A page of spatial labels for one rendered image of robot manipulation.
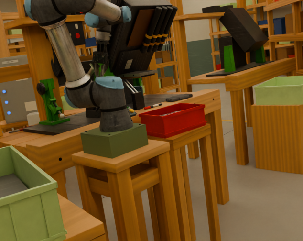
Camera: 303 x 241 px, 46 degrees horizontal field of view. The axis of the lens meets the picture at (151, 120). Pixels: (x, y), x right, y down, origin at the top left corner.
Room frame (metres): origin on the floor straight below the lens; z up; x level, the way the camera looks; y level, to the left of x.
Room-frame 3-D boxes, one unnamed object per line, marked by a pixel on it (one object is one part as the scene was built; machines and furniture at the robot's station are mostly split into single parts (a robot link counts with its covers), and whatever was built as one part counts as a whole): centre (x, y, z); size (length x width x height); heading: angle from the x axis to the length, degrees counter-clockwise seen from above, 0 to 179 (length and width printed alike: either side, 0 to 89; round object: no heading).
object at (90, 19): (1.83, 0.19, 1.44); 0.11 x 0.11 x 0.08; 69
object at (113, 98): (1.58, 0.17, 1.11); 0.13 x 0.12 x 0.14; 69
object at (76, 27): (2.46, 0.47, 1.42); 0.17 x 0.12 x 0.15; 135
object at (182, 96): (2.44, -0.20, 0.91); 0.20 x 0.11 x 0.03; 124
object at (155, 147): (1.58, 0.16, 0.83); 0.32 x 0.32 x 0.04; 43
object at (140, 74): (2.37, 0.11, 1.11); 0.39 x 0.16 x 0.03; 45
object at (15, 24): (2.57, 0.42, 1.52); 0.90 x 0.25 x 0.04; 135
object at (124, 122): (1.58, 0.16, 0.99); 0.15 x 0.15 x 0.10
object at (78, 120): (2.39, 0.24, 0.89); 1.10 x 0.42 x 0.02; 135
